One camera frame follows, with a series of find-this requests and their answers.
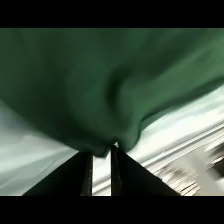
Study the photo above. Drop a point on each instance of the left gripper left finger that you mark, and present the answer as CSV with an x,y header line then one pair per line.
x,y
66,180

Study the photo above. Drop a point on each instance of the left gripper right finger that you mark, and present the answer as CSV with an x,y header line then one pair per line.
x,y
133,180

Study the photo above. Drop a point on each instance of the dark green shirt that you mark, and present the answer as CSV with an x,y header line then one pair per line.
x,y
86,86

